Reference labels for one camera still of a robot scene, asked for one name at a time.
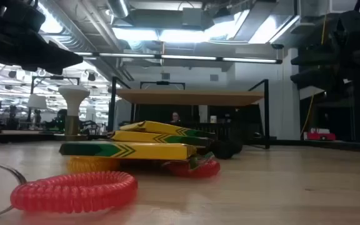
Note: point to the white mushroom lamp brass base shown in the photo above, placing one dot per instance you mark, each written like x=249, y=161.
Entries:
x=73, y=93

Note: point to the person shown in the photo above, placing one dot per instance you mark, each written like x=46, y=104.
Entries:
x=175, y=117

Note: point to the white lampshade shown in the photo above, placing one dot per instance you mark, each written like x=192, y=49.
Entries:
x=37, y=102

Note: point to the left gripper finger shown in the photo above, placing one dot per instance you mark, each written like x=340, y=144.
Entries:
x=48, y=57
x=23, y=18

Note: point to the white cup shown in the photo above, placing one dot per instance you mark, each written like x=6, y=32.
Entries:
x=213, y=119

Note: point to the wooden riser shelf black legs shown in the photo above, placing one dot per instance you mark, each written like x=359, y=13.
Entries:
x=189, y=97

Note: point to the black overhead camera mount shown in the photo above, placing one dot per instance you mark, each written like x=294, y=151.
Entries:
x=162, y=83

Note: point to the black aluminium table frame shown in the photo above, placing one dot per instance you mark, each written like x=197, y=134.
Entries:
x=339, y=146

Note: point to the long ceiling light bar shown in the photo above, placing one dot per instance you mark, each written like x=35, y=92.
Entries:
x=186, y=57

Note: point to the yellow green crayon box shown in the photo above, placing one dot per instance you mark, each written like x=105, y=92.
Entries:
x=136, y=136
x=155, y=150
x=161, y=127

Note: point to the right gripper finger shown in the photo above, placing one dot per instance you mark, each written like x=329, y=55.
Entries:
x=317, y=55
x=319, y=78

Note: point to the black plastic mesh basket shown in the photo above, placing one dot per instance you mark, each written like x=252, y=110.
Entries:
x=227, y=132

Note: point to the silver ventilation duct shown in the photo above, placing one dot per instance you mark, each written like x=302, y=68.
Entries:
x=117, y=7

